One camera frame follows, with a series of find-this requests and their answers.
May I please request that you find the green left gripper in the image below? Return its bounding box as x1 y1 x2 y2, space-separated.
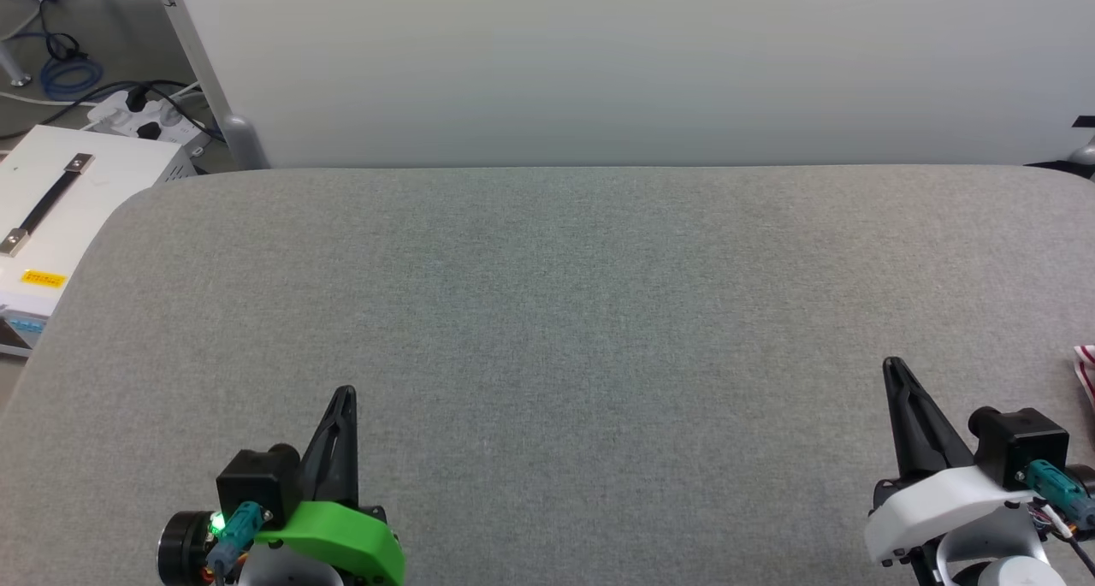
255 386 405 586

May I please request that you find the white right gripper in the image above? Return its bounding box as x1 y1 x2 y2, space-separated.
864 357 1049 567

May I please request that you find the grey metal panel stand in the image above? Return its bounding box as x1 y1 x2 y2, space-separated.
150 0 273 172
1027 115 1095 181

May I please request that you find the white power strip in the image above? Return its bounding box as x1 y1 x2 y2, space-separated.
86 88 211 156

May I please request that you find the white partition panel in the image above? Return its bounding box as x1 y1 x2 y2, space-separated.
169 0 1095 169

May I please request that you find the silver stand foot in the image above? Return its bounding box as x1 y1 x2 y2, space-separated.
0 43 32 88

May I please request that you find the teal left camera connector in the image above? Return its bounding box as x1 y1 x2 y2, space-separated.
208 500 266 570

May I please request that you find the teal camera connector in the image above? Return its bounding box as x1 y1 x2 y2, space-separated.
1022 459 1095 531
208 500 266 570

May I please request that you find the teal right camera connector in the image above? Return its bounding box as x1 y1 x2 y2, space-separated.
1022 459 1095 531

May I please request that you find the white equipment box with handle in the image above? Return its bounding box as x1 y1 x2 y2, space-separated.
0 124 203 358

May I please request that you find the black floor power cable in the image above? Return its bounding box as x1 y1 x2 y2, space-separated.
0 26 228 142

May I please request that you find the blue coiled cable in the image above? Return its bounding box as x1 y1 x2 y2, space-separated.
40 56 105 99

